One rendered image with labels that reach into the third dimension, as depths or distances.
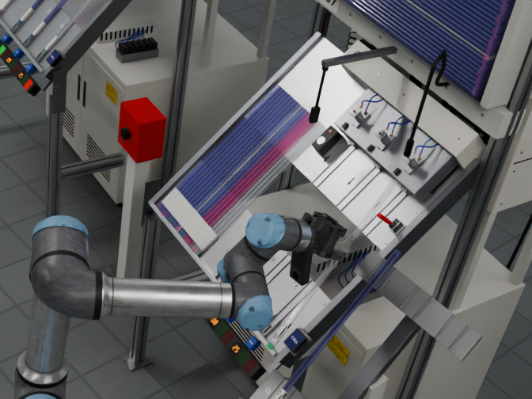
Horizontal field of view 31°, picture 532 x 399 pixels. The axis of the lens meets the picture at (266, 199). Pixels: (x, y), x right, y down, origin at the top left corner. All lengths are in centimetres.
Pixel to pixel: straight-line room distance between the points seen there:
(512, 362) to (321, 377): 105
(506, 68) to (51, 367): 123
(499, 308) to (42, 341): 150
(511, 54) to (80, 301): 110
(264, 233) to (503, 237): 244
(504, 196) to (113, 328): 152
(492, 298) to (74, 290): 149
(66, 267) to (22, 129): 252
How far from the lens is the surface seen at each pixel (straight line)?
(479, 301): 295
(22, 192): 403
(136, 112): 313
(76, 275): 190
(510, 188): 263
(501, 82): 227
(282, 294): 251
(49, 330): 213
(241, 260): 204
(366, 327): 274
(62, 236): 198
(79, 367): 333
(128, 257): 349
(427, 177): 241
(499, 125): 233
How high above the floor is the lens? 248
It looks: 37 degrees down
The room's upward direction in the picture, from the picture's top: 12 degrees clockwise
